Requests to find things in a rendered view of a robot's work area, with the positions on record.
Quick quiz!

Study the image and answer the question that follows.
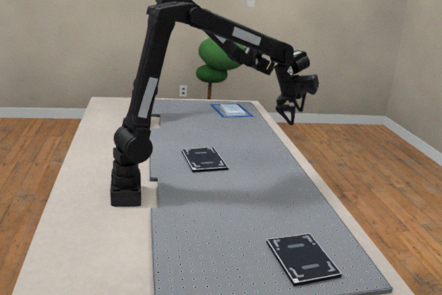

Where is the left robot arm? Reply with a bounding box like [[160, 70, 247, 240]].
[[155, 0, 267, 68]]

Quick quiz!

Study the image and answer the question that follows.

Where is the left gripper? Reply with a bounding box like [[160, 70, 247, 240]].
[[254, 60, 275, 75]]

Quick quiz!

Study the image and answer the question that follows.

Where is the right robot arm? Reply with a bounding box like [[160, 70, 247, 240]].
[[110, 1, 319, 197]]

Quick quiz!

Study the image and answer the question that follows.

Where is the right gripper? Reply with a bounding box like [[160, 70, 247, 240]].
[[276, 77, 307, 125]]

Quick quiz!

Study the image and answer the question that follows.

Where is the white well plate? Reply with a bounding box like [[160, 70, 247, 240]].
[[220, 104, 246, 116]]

